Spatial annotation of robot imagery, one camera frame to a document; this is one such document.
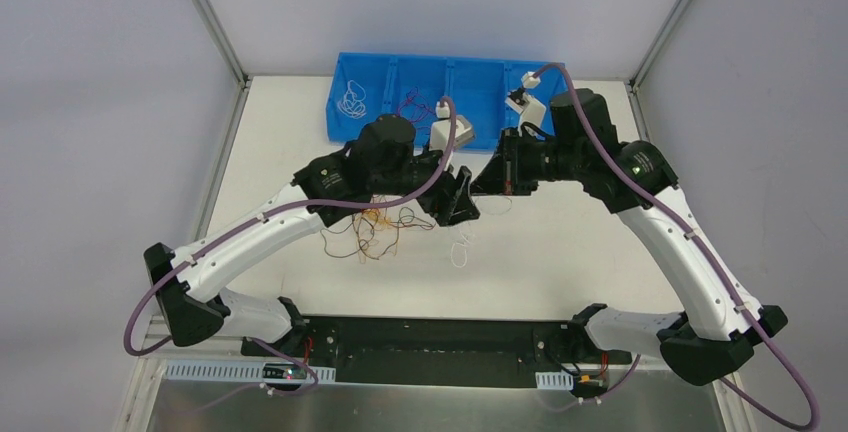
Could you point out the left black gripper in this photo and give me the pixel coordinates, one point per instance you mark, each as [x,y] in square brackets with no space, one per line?
[444,192]

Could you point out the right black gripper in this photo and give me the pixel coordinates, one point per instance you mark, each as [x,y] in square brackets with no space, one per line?
[505,168]

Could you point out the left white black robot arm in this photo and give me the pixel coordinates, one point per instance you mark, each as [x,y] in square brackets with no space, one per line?
[195,299]

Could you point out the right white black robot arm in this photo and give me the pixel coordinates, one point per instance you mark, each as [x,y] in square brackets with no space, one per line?
[572,138]

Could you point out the blue four-compartment plastic bin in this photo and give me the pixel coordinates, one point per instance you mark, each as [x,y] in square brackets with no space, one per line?
[367,85]

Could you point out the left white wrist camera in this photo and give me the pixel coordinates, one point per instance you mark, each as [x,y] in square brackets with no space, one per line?
[450,131]

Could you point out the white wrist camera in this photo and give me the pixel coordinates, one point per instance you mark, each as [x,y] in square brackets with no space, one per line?
[450,131]
[525,105]

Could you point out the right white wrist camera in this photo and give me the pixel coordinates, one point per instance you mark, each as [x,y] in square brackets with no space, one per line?
[525,105]

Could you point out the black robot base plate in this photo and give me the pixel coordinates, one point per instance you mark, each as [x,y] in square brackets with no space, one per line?
[441,352]

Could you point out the right white slotted cable duct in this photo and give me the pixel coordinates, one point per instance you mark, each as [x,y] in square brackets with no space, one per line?
[558,380]

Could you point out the white slotted cable duct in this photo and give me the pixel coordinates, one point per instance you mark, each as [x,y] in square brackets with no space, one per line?
[558,380]
[274,372]

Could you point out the left white slotted cable duct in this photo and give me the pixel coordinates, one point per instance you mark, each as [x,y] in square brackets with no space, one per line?
[274,372]

